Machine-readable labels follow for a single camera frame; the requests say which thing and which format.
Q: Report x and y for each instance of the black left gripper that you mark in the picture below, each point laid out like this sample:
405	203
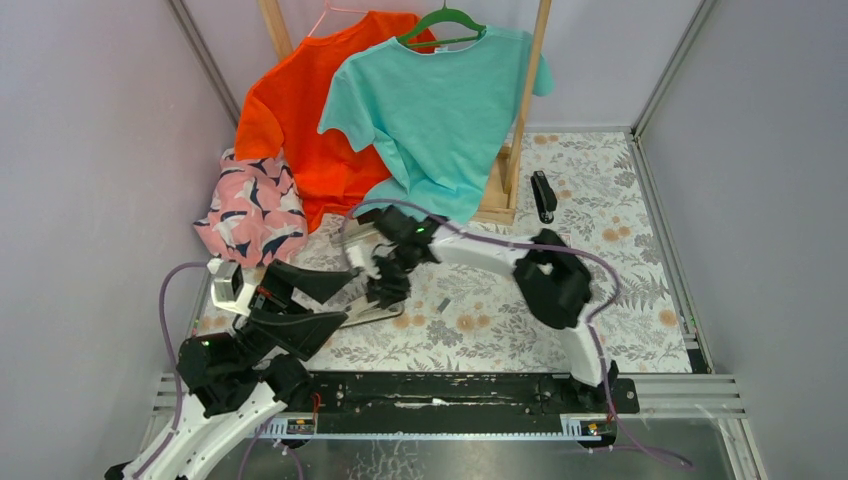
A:
299	332

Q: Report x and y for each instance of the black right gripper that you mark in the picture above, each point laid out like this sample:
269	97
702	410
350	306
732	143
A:
388	290

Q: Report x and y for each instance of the beige and black stapler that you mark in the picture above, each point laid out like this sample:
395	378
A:
361	312

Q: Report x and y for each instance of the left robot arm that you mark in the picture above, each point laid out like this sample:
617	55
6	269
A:
229	383

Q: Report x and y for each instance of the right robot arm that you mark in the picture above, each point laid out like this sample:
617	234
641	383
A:
552	277

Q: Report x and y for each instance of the beige stapler under shirts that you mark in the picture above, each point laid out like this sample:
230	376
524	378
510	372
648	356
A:
351	233

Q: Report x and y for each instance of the silver staple strip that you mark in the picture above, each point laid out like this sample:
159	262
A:
443	305

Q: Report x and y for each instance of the pink bird-pattern cloth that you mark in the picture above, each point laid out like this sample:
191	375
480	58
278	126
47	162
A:
255	214

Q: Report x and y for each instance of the orange t-shirt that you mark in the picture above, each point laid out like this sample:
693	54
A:
281	113

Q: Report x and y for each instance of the wooden rack base tray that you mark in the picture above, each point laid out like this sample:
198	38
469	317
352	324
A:
499	202

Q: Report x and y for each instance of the teal t-shirt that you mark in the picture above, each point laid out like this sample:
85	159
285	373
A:
437	120

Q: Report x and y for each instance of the pink clothes hanger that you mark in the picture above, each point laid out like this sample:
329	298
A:
335	16

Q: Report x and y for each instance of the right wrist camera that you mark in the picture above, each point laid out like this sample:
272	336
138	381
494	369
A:
360	258

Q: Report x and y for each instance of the wooden rack left post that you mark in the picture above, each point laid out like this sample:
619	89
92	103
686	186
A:
276	27

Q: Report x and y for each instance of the wooden rack post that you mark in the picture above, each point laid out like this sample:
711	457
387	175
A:
526	99
276	27

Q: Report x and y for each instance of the wooden rack right post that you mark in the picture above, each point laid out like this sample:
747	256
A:
526	99

